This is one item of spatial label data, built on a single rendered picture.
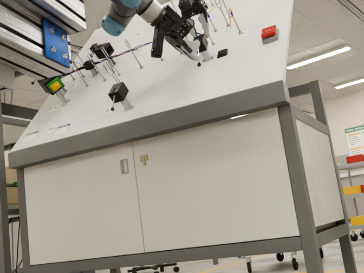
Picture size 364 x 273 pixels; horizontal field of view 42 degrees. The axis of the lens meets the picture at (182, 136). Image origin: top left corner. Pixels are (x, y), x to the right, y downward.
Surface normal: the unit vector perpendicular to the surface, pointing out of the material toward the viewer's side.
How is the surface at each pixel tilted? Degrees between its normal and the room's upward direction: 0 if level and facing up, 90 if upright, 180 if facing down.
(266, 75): 48
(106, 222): 90
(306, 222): 90
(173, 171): 90
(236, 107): 90
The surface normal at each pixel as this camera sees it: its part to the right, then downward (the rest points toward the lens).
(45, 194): -0.47, -0.11
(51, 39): 0.94, -0.18
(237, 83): -0.44, -0.72
